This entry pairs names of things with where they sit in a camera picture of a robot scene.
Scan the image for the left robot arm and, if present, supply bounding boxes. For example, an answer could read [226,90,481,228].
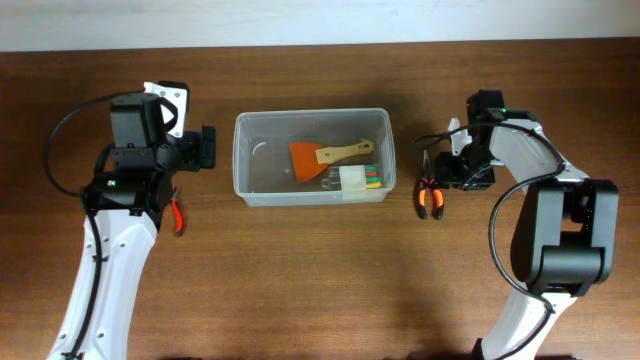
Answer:
[49,82,216,359]

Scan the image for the small red-handled pliers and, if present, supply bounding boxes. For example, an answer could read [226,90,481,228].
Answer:
[171,187,185,237]

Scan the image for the clear box coloured tubes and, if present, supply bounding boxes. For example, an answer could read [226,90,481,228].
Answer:
[321,164,382,191]

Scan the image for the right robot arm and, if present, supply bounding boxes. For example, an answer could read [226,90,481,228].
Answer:
[423,90,619,359]

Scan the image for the orange black long-nose pliers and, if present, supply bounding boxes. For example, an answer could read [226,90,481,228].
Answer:
[417,150,444,220]

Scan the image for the orange scraper wooden handle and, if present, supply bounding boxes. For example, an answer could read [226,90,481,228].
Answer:
[289,140,374,183]

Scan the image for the clear plastic container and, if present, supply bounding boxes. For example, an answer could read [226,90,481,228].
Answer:
[233,108,396,207]

